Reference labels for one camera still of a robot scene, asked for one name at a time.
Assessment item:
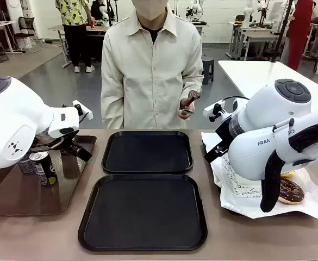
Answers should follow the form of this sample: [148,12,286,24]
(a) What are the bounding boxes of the person in cream shirt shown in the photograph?
[100,0,205,130]

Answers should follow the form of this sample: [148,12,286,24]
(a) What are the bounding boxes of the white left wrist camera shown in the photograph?
[72,100,94,121]

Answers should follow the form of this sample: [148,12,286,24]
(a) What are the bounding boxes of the person's left hand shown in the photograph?
[178,98,196,121]

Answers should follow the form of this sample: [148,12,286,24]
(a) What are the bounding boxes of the white paper sheet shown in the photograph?
[201,131,318,220]

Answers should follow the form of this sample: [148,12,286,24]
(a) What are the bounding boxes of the dark plastic stool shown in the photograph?
[202,58,215,85]

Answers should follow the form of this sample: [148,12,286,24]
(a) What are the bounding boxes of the chocolate glazed donut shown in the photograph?
[277,177,305,205]

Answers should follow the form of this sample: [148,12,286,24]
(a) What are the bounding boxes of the small black square tray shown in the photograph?
[101,130,194,175]

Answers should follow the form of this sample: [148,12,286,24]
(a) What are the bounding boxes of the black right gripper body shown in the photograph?
[214,117,233,149]

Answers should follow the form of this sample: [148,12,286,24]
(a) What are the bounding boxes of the large black square tray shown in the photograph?
[77,173,208,252]

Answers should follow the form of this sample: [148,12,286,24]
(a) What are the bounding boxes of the person in yellow shirt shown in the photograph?
[55,0,96,73]

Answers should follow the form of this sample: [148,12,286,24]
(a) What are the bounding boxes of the beige face mask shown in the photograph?
[131,0,169,21]

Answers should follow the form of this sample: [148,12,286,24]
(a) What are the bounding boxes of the person's left forearm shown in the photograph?
[184,62,205,102]

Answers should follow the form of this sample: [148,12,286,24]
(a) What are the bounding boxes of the black stand pole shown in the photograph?
[269,0,294,63]

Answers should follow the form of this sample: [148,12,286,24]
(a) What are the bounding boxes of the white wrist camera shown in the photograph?
[203,100,227,122]
[72,100,94,121]

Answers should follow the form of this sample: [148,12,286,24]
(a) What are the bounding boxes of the brown plastic tray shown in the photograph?
[0,135,97,218]

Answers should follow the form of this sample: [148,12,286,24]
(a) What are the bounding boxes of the white side table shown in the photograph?
[217,60,318,109]

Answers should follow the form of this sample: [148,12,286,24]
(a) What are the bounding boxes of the black tray under paper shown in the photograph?
[201,132,309,217]

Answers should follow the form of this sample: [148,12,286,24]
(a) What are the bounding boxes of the black office chair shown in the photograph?
[13,16,44,54]

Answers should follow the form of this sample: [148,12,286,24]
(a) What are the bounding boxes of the grey background table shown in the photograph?
[48,24,108,69]

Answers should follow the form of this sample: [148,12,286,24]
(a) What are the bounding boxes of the black drink can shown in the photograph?
[17,154,35,175]
[29,150,59,187]

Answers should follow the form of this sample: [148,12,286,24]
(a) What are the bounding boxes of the metal serving tongs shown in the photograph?
[179,90,202,115]

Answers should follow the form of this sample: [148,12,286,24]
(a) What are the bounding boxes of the person in red apron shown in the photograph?
[285,0,316,71]

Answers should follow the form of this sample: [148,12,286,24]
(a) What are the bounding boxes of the white background work table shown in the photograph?
[228,21,287,61]

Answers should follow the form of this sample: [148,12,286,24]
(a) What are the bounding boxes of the person's right forearm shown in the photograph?
[100,78,126,130]

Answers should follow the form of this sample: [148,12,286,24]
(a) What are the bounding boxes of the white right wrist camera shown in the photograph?
[203,100,227,122]

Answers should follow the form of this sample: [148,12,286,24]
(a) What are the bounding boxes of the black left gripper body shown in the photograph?
[60,134,81,155]

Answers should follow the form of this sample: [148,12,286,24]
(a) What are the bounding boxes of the black cable sleeve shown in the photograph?
[260,116,318,213]

